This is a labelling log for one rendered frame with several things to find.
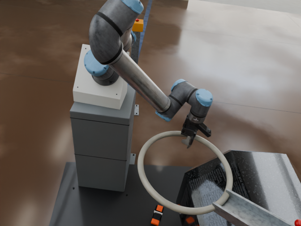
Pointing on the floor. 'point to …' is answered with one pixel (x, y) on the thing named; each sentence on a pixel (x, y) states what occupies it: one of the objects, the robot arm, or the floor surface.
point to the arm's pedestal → (103, 143)
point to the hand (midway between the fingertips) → (190, 143)
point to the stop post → (137, 28)
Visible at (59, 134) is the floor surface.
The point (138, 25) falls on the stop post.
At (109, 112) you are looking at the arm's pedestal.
